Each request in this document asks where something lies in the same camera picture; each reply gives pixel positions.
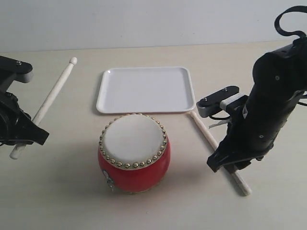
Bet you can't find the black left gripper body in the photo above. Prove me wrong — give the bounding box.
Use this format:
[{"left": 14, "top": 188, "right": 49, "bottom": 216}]
[{"left": 0, "top": 92, "right": 31, "bottom": 146}]

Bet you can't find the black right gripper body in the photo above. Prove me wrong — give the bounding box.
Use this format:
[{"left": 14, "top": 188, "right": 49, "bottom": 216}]
[{"left": 220, "top": 51, "right": 305, "bottom": 163}]

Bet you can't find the white drumstick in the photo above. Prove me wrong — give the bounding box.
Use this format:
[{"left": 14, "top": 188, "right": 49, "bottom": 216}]
[
  {"left": 189, "top": 111, "right": 252, "bottom": 196},
  {"left": 9, "top": 57, "right": 78, "bottom": 160}
]

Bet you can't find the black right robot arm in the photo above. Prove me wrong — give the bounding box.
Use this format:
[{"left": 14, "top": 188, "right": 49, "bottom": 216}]
[{"left": 207, "top": 39, "right": 307, "bottom": 172}]

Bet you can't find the red small drum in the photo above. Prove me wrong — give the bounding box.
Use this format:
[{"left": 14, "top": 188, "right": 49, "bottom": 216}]
[{"left": 97, "top": 114, "right": 171, "bottom": 193}]

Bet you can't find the white rectangular tray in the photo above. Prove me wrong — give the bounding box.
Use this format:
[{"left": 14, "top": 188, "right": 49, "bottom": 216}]
[{"left": 96, "top": 67, "right": 196, "bottom": 114}]

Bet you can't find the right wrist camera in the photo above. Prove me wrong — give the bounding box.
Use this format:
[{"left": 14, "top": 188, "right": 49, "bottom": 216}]
[{"left": 196, "top": 86, "right": 248, "bottom": 118}]

